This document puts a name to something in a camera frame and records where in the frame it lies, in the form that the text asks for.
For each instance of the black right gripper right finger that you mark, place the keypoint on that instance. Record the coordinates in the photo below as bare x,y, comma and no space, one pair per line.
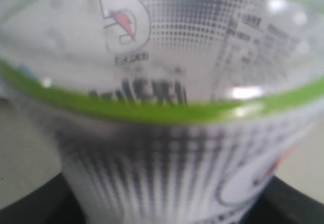
281,204

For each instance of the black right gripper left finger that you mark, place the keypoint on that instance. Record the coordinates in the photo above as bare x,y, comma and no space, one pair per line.
53,202

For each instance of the clear plastic drink bottle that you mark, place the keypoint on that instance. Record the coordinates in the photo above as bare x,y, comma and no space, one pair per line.
166,111

